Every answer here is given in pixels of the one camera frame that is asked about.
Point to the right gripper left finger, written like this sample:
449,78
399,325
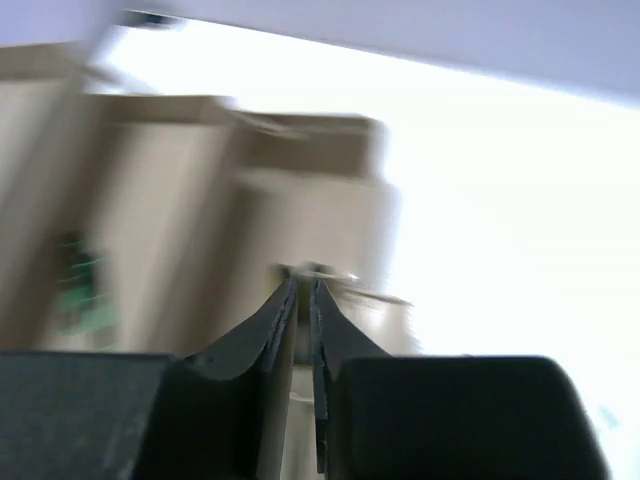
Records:
219,413

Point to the beige cantilever toolbox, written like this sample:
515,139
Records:
192,204

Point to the small black green precision screwdriver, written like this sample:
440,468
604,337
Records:
82,302

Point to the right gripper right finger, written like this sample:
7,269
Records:
380,416

